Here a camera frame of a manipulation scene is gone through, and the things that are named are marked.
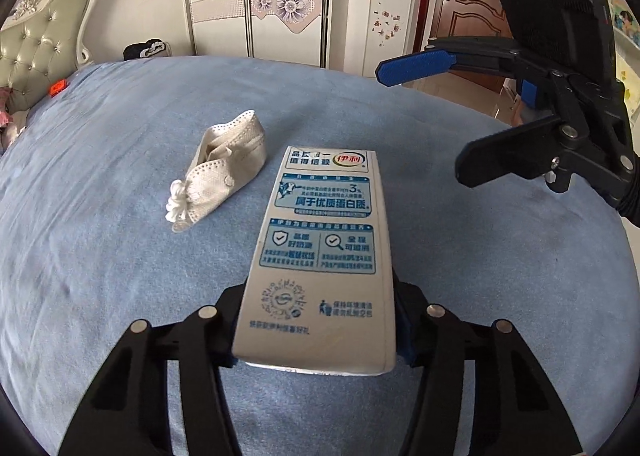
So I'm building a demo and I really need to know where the white blue milk carton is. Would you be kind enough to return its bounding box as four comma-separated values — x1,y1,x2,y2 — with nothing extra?
232,146,396,376

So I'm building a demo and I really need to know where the white low cabinet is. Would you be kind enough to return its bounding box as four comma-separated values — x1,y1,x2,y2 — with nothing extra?
328,0,413,77

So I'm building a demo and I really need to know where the blue bed sheet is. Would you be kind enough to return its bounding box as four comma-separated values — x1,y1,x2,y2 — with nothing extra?
1,57,639,454

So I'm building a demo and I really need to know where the small orange object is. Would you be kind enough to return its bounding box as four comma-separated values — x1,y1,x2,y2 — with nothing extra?
49,79,68,97

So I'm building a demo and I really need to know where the right pink pillow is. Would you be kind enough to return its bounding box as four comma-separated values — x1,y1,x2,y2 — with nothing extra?
0,87,17,152

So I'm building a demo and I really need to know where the green tufted headboard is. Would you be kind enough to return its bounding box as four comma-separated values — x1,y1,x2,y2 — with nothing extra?
1,0,98,113

